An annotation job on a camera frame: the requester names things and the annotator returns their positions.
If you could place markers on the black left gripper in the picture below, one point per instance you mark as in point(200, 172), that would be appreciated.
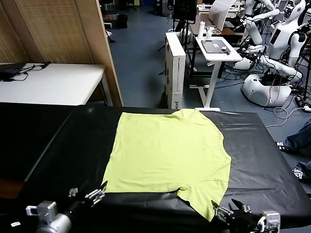
point(77, 205)

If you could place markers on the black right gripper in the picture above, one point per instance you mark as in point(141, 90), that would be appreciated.
point(243, 222)

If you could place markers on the yellow-green t-shirt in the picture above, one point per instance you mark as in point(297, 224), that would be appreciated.
point(165, 150)

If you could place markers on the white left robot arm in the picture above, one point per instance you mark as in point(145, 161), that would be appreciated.
point(56, 223)

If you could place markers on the black table cover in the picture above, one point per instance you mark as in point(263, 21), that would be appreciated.
point(73, 150)

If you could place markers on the black white striped sneaker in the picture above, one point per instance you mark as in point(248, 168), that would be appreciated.
point(297, 174)
point(283, 146)

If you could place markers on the blue jeans leg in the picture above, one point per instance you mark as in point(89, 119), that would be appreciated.
point(301, 138)

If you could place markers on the white folding table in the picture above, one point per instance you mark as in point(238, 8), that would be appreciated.
point(60, 82)

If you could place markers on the black pouch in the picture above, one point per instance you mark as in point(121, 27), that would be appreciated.
point(9, 72)

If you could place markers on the tall white cardboard box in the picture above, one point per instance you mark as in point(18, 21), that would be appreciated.
point(176, 72)

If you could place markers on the white adjustable side desk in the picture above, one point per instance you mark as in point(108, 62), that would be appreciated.
point(218, 55)

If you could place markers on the small black device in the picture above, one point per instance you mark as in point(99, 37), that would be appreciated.
point(226, 50)

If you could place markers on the grey closed laptop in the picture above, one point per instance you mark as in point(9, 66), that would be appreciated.
point(213, 45)

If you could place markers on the wooden partition screen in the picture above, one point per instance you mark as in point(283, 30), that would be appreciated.
point(60, 29)

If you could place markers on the white humanoid robot with base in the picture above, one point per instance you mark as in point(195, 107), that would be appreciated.
point(281, 41)

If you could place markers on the black waste bin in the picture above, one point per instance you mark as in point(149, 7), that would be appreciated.
point(122, 21)

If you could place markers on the white cup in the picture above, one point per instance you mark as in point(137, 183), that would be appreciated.
point(209, 33)

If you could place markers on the brown wooden desk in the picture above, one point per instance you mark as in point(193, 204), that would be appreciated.
point(228, 31)

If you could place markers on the white drinking bottle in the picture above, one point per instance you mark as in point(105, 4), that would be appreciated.
point(201, 30)

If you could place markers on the curved white sheet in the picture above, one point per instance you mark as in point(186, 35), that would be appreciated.
point(219, 14)

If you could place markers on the black monitor panel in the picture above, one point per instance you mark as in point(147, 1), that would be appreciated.
point(184, 9)

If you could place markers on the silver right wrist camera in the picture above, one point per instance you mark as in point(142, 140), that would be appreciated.
point(269, 219)

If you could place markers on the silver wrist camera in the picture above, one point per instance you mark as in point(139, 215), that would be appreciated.
point(45, 211)
point(269, 219)

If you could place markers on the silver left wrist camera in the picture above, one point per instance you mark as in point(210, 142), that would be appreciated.
point(45, 211)

